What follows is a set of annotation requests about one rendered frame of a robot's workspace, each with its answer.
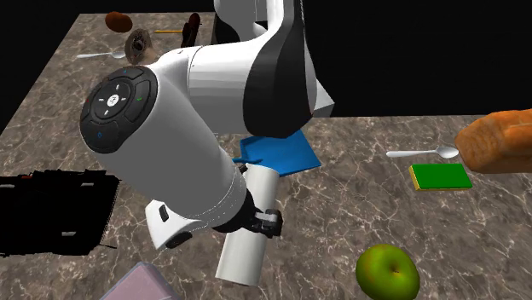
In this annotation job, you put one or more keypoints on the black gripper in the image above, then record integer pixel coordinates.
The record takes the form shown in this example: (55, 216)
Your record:
(243, 218)

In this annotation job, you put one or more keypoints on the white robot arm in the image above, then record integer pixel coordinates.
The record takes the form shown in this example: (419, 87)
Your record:
(178, 141)

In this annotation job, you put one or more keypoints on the blue dustpan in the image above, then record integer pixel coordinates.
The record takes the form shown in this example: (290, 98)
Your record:
(291, 156)

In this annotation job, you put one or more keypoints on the pink box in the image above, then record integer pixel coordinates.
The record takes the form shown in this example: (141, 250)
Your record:
(139, 284)

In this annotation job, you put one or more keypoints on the green apple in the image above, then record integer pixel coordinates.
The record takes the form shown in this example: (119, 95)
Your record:
(386, 274)

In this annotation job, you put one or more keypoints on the black boxy appliance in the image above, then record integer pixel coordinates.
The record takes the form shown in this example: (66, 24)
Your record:
(54, 212)

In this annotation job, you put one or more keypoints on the dark brown upright object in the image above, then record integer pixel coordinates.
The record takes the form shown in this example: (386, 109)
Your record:
(191, 30)

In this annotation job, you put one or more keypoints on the yellow pencil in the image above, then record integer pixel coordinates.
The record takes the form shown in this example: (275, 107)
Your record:
(168, 31)

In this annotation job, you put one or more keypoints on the brown round disc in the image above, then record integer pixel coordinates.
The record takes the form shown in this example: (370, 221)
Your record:
(137, 45)

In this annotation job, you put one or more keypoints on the green and yellow sponge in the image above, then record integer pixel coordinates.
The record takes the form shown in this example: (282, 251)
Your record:
(442, 176)

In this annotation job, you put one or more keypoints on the white spoon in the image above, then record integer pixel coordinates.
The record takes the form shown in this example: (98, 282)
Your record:
(116, 54)
(446, 152)

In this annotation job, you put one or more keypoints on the brown bread loaf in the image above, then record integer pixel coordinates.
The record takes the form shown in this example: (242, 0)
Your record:
(496, 143)

